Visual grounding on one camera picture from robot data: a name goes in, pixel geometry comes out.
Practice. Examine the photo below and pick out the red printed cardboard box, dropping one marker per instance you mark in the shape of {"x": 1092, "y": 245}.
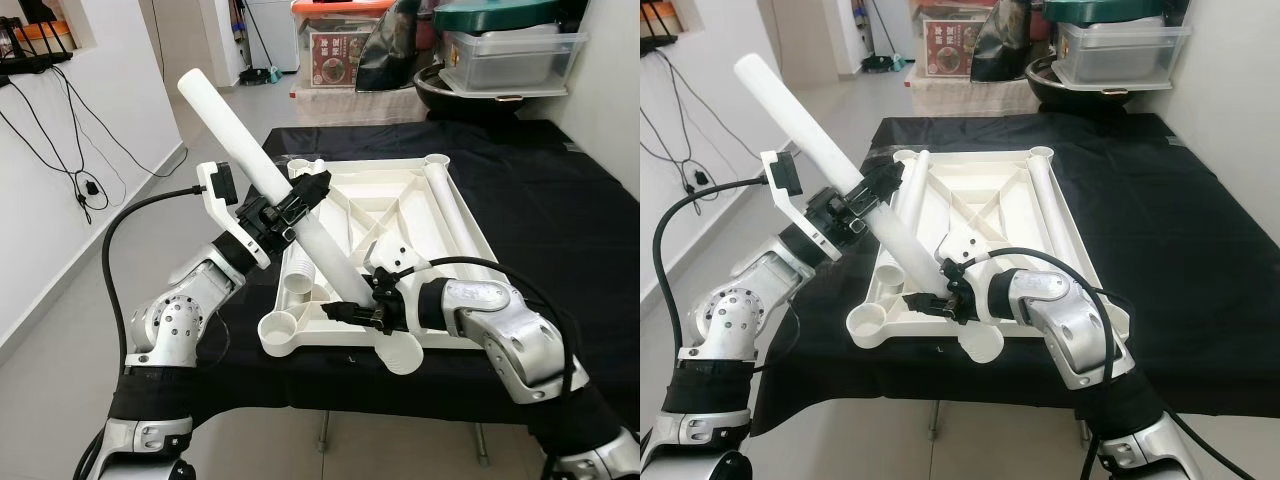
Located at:
{"x": 948, "y": 50}
{"x": 335, "y": 60}

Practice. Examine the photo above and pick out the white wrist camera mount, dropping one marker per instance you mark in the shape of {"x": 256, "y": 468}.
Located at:
{"x": 388, "y": 255}
{"x": 232, "y": 238}
{"x": 795, "y": 228}
{"x": 962, "y": 245}

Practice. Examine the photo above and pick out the black wok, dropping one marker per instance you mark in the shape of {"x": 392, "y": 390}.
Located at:
{"x": 1075, "y": 95}
{"x": 470, "y": 100}

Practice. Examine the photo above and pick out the dark green pot lid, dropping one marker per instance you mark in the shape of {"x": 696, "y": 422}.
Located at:
{"x": 1100, "y": 10}
{"x": 500, "y": 14}

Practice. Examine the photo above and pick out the grey folding table frame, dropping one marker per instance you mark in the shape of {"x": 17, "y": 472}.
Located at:
{"x": 934, "y": 420}
{"x": 322, "y": 430}

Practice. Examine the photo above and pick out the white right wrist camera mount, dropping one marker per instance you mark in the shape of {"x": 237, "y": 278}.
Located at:
{"x": 388, "y": 255}
{"x": 962, "y": 245}

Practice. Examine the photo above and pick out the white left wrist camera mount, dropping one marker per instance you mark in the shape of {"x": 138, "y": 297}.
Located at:
{"x": 232, "y": 238}
{"x": 795, "y": 228}

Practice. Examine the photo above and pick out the black bag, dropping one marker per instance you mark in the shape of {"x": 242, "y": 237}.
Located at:
{"x": 390, "y": 50}
{"x": 1005, "y": 45}

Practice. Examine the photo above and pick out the pink checkered tablecloth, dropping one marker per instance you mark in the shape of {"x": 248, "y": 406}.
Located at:
{"x": 350, "y": 105}
{"x": 960, "y": 95}

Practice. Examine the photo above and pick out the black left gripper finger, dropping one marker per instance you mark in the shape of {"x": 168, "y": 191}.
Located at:
{"x": 312, "y": 184}
{"x": 882, "y": 178}
{"x": 303, "y": 215}
{"x": 868, "y": 213}

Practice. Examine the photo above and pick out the black tablecloth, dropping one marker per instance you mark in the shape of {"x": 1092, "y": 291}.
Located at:
{"x": 1180, "y": 230}
{"x": 560, "y": 200}

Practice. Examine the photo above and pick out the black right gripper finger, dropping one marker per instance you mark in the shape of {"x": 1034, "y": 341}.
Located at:
{"x": 930, "y": 308}
{"x": 350, "y": 315}

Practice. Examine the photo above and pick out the clear plastic storage box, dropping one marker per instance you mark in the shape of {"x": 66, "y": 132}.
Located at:
{"x": 510, "y": 60}
{"x": 1120, "y": 55}

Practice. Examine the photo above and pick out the white plastic children table top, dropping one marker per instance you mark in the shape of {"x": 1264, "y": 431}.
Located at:
{"x": 350, "y": 190}
{"x": 990, "y": 190}

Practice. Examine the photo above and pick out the black power adapter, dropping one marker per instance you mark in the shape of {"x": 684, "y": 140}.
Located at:
{"x": 90, "y": 188}
{"x": 700, "y": 180}

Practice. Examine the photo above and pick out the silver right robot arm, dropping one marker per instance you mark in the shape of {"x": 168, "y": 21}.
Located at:
{"x": 1065, "y": 320}
{"x": 500, "y": 330}

